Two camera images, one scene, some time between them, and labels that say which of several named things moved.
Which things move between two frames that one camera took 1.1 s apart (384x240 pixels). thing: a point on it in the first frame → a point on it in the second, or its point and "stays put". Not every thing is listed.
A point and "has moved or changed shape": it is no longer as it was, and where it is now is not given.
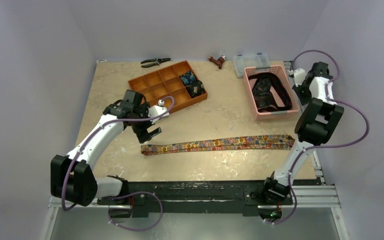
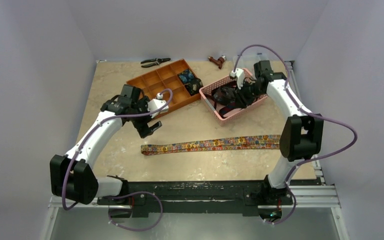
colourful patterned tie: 263,142 stays put
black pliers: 156,61 stays put
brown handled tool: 219,61 stays put
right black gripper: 302,91 → 242,97
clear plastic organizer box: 242,61 stays put
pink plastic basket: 279,71 has moved or changed shape
